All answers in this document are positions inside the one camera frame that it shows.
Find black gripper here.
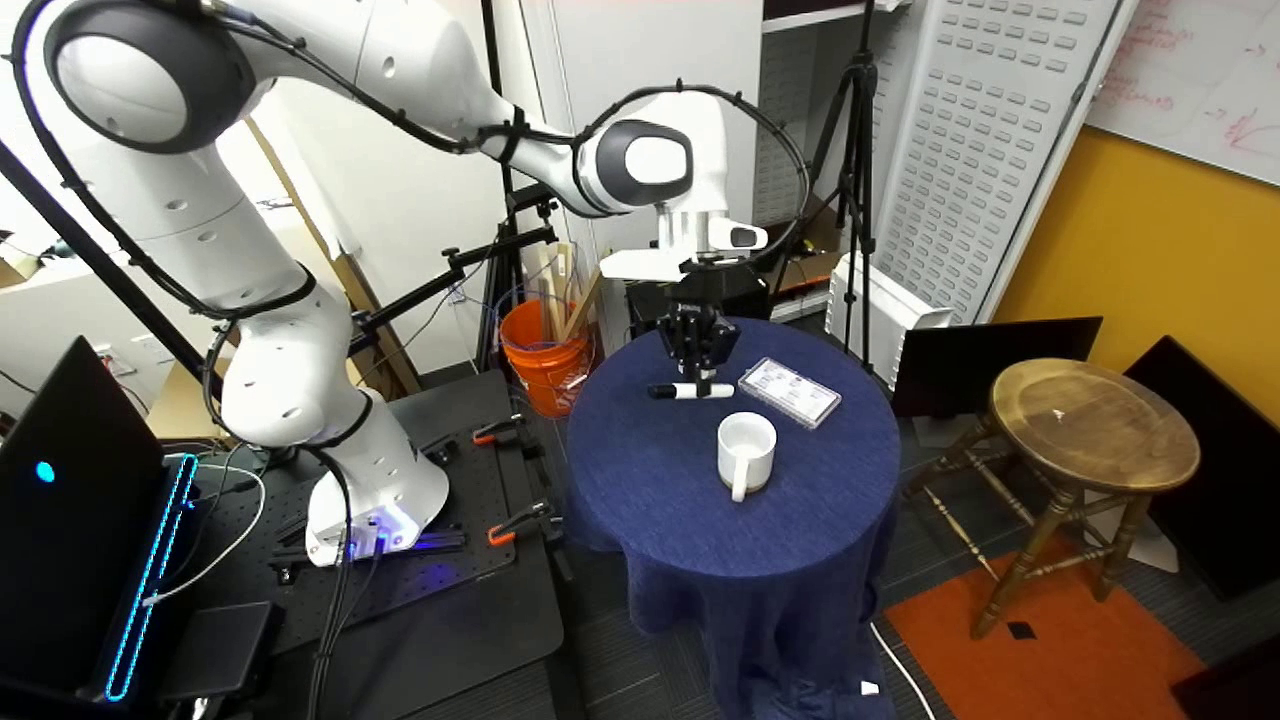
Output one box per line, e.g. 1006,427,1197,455
659,258,744,389

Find white marker with black cap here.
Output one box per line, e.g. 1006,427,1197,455
646,376,740,405

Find white mug with brown base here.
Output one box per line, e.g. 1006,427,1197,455
712,408,783,507

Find clear plastic box white card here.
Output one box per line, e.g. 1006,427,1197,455
731,352,847,438

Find wooden sticks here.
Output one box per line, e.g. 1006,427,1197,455
535,238,620,352

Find orange bucket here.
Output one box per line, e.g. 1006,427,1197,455
498,297,601,424

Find white ribbed heater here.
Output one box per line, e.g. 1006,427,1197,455
820,258,957,391

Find blue round tablecloth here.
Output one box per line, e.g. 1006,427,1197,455
561,311,909,720

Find orange clamp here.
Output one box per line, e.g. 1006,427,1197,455
481,495,561,553
465,408,531,451

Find black tripod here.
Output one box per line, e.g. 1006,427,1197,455
779,0,891,374

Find black flat panel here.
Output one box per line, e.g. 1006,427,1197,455
888,311,1109,424
1121,331,1280,605

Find white perforated cabinet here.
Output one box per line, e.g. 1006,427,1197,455
852,0,1141,331

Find black perforated robot table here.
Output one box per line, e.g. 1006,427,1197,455
156,363,579,720

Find round wooden stool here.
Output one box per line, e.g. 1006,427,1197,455
947,352,1203,644

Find orange floor mat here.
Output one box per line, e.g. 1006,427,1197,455
879,556,1213,720

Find black tablet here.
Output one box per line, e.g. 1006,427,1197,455
156,596,282,704

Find white whiteboard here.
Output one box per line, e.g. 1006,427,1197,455
1085,0,1280,194

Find black diagonal pole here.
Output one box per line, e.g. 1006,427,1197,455
0,137,259,434

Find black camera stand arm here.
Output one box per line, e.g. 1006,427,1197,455
347,167,566,362

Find grey cable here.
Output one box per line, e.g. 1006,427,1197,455
141,455,273,611

